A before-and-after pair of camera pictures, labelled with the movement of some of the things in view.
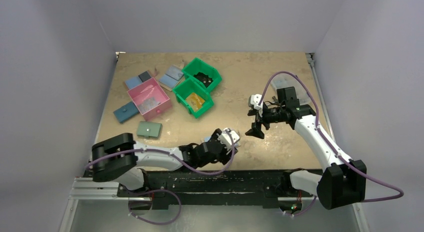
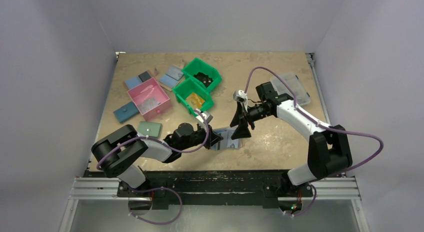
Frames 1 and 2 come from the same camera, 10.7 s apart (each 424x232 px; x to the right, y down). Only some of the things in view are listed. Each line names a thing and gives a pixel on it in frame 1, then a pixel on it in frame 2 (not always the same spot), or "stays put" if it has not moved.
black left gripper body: [222, 156] → [198, 137]
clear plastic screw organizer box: [287, 80] stays put
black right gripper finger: [255, 112] → [238, 113]
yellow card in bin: [195, 101] stays put
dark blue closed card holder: [126, 112] stays put
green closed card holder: [148, 129] stays put
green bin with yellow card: [188, 87] stays put
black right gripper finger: [256, 130] → [242, 130]
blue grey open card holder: [136, 80] stays put
